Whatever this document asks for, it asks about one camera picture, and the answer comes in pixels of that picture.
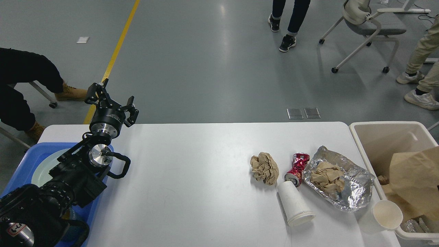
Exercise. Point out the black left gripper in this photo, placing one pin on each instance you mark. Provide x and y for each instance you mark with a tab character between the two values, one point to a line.
108	120

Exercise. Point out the green plate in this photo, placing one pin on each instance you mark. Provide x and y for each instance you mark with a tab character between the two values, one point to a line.
41	174

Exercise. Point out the brown paper bag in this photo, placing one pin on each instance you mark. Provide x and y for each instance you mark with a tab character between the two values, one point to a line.
410	210
415	176

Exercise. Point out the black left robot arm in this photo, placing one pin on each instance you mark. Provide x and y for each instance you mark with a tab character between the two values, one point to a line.
32	216

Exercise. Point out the tan boot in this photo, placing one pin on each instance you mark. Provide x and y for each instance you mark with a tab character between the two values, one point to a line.
70	93
35	132

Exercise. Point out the grey chair leg with caster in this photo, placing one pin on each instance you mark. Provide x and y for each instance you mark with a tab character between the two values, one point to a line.
52	102

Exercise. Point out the blue plastic tray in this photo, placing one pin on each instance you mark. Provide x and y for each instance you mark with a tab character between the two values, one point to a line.
23	176

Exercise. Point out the crumpled brown paper ball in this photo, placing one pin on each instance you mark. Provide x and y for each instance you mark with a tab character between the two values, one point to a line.
264	168

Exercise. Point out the silver floor plate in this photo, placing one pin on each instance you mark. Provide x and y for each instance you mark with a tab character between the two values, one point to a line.
312	113
295	113

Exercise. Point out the crushed red soda can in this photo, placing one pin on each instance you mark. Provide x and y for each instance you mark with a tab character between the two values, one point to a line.
299	162

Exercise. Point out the person in dark jeans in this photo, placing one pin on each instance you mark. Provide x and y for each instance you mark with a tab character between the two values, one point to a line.
298	15

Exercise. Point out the white paper cup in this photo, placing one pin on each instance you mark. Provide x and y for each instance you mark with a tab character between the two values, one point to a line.
384	215
296	209

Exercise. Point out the crumpled foil wrapper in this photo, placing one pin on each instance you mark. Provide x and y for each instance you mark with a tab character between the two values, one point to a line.
358	181

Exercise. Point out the crumpled paper in foil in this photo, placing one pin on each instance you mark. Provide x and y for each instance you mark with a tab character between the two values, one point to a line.
328	178

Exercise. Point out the white office chair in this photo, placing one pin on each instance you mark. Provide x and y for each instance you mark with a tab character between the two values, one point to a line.
379	24

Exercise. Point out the beige plastic bin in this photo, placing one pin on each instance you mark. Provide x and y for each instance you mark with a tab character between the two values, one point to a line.
377	142

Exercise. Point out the crumpled paper in bin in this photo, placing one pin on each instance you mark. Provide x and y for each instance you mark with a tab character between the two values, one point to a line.
383	180

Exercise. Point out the clear plastic bottle in bin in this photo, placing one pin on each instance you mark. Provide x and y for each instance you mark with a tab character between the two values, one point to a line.
415	226

